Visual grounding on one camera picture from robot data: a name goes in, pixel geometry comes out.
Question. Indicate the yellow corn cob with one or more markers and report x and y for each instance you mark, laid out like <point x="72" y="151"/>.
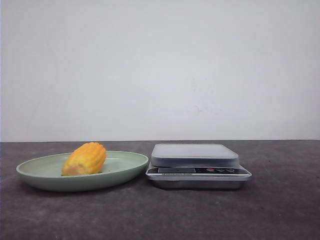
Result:
<point x="87" y="159"/>

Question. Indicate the silver digital kitchen scale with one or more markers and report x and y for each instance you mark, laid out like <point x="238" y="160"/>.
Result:
<point x="196" y="166"/>

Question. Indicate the light green oval plate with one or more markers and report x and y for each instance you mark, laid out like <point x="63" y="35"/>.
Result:
<point x="45" y="173"/>

